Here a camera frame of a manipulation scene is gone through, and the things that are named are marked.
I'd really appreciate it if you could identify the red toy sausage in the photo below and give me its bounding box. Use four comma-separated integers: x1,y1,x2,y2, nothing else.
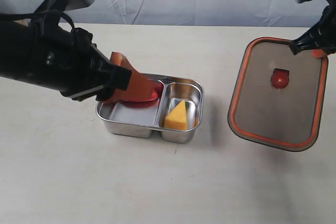
147,81,164,102

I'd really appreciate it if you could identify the dark transparent lunch box lid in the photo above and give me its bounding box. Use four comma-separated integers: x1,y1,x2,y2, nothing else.
227,37,329,152

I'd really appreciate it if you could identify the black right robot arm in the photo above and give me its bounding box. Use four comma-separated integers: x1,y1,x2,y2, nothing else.
289,0,335,55

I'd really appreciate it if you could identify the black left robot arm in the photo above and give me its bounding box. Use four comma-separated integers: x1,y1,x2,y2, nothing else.
1,11,161,103

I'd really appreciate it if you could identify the yellow toy cheese wedge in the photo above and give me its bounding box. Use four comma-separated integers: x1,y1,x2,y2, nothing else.
164,100,188,131

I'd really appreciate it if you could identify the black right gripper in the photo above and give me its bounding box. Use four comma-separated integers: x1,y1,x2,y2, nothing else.
289,6,335,59

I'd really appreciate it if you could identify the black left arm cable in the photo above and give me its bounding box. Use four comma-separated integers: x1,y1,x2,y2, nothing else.
0,9,75,29

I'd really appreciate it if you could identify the steel two-compartment lunch box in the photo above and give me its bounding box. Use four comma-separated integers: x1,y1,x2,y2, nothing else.
96,73,204,144

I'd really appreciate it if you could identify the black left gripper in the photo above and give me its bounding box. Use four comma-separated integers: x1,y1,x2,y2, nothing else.
34,11,159,104

